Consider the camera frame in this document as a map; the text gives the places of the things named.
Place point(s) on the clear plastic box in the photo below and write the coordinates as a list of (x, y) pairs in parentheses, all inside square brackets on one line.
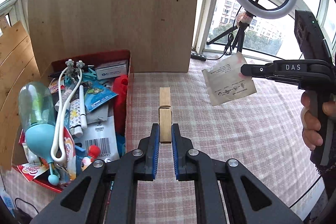
[(111, 70)]

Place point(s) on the blue plastic clip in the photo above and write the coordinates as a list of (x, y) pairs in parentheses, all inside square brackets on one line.
[(89, 73)]

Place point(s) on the white massager with grey balls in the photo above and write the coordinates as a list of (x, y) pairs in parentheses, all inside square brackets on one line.
[(59, 119)]

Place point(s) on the white paper packet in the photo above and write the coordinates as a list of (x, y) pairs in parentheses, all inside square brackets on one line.
[(228, 82)]

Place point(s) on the wooden wall panel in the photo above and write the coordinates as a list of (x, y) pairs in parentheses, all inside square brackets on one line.
[(15, 82)]

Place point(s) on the white barcode packet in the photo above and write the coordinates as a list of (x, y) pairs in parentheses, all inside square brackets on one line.
[(102, 137)]

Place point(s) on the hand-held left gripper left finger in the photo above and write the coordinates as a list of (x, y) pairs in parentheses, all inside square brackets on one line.
[(156, 150)]

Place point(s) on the blue printed packet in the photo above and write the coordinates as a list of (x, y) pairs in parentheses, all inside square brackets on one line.
[(99, 95)]

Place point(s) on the red plastic item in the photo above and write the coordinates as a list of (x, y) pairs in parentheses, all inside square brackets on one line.
[(120, 103)]

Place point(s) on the pink plaid desktop cloth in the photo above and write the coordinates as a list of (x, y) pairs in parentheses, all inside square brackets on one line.
[(223, 134)]

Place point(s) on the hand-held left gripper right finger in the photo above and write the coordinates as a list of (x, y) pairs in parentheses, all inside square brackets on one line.
[(175, 150)]

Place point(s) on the person's right hand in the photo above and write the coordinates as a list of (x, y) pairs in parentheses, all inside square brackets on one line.
[(309, 127)]

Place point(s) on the white stylus pen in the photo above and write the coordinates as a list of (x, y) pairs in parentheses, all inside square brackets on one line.
[(83, 108)]

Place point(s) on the red cardboard box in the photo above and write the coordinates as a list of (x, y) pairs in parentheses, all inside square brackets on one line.
[(128, 98)]

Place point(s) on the light wooden board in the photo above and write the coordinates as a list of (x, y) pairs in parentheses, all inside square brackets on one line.
[(113, 8)]

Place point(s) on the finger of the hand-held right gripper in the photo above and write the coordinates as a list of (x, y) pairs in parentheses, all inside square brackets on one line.
[(258, 69)]

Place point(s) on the wooden clothespin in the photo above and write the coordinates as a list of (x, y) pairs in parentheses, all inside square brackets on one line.
[(165, 119)]

